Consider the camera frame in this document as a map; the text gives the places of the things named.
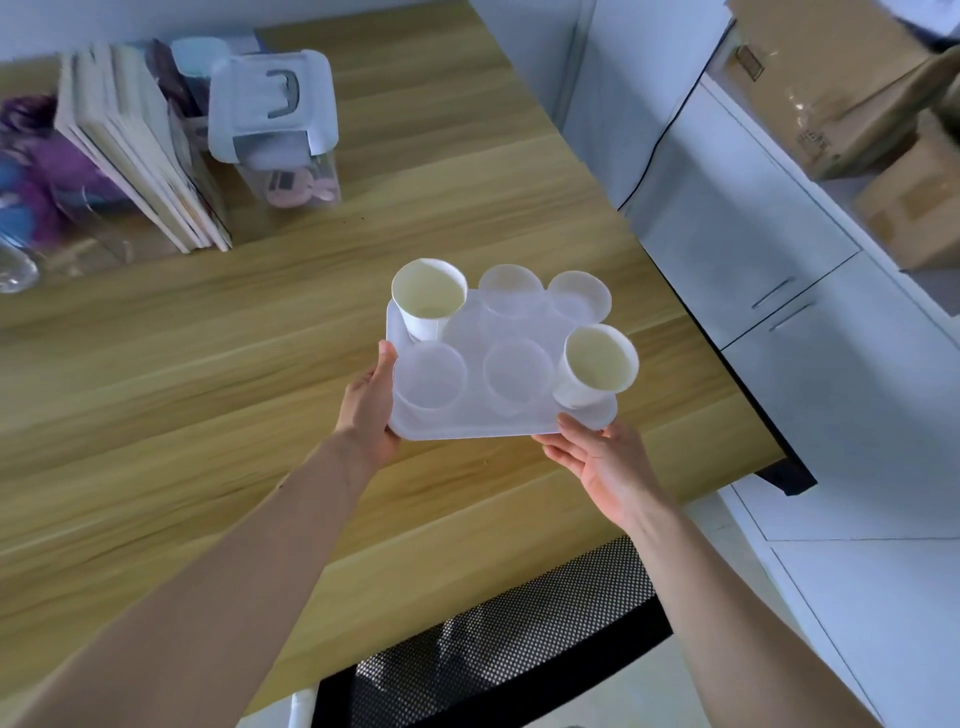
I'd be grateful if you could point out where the person's left hand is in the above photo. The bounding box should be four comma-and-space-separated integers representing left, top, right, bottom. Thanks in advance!
333, 339, 403, 471

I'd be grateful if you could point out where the white paper cup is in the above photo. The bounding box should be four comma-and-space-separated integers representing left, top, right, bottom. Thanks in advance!
553, 324, 640, 408
390, 258, 470, 343

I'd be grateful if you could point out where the black table leg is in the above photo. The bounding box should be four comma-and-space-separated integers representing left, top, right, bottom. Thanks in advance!
718, 351, 819, 497

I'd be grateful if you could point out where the person's right forearm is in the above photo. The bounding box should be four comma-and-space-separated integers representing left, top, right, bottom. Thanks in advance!
618, 491, 864, 728

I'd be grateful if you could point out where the clear plastic bottle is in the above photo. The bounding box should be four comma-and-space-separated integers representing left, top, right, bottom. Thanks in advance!
0, 238, 40, 294

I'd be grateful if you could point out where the translucent white plastic tray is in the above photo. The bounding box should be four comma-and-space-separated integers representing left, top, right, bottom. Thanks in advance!
385, 288, 621, 443

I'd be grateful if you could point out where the clear plastic cup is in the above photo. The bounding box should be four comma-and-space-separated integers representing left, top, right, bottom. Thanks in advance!
546, 270, 612, 325
478, 263, 546, 320

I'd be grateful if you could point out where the light blue cup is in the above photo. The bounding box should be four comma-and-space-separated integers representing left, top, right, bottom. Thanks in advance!
170, 36, 228, 85

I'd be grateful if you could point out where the row of upright books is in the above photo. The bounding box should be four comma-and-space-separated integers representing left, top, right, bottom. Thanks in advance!
54, 43, 234, 254

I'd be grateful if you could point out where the silver cabinet handle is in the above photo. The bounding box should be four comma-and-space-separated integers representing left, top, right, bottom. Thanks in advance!
770, 303, 816, 334
751, 278, 797, 311

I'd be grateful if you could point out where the large cardboard box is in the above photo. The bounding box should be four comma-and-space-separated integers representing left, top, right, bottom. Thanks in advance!
722, 0, 960, 182

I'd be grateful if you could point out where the person's left forearm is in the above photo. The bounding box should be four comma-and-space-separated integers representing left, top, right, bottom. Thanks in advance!
0, 431, 376, 728

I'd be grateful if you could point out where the clear storage box white lid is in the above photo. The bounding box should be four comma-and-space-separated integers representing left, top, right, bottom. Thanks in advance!
207, 49, 343, 210

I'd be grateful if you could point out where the pink small toy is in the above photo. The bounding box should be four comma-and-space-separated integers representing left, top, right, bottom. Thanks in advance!
265, 168, 336, 208

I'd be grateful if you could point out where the clear acrylic book holder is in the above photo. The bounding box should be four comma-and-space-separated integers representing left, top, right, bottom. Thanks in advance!
45, 112, 234, 270

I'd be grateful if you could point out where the purple plush toy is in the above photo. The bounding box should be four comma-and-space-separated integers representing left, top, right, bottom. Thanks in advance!
0, 93, 132, 250

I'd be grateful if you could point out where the black cable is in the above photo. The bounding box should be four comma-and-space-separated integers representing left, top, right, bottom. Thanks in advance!
619, 21, 738, 213

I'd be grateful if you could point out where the small cardboard box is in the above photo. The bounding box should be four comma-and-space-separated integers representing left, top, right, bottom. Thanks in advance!
853, 111, 960, 273

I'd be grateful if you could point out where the person's right hand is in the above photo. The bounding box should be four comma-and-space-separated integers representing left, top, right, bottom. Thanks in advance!
534, 414, 670, 531

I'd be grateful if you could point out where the black mesh office chair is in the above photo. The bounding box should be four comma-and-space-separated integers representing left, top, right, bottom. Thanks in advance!
310, 535, 674, 728

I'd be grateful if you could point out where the white cabinet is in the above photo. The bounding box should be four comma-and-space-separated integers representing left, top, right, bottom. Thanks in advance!
626, 73, 960, 728

